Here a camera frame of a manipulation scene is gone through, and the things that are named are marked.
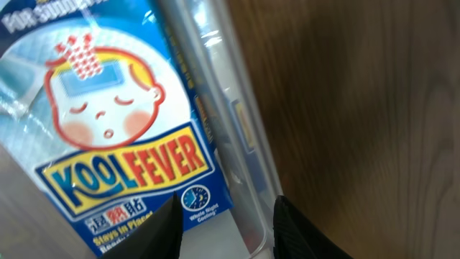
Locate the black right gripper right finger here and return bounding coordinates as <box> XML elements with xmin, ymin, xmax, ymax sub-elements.
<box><xmin>273</xmin><ymin>195</ymin><xmax>351</xmax><ymax>259</ymax></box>

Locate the blue KoolFever box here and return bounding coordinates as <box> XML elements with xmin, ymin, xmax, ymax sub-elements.
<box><xmin>1</xmin><ymin>0</ymin><xmax>233</xmax><ymax>255</ymax></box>

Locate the clear plastic container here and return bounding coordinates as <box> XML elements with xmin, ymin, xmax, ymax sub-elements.
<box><xmin>1</xmin><ymin>1</ymin><xmax>282</xmax><ymax>258</ymax></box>

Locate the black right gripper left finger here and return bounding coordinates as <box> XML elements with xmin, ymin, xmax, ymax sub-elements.
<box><xmin>102</xmin><ymin>193</ymin><xmax>183</xmax><ymax>259</ymax></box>

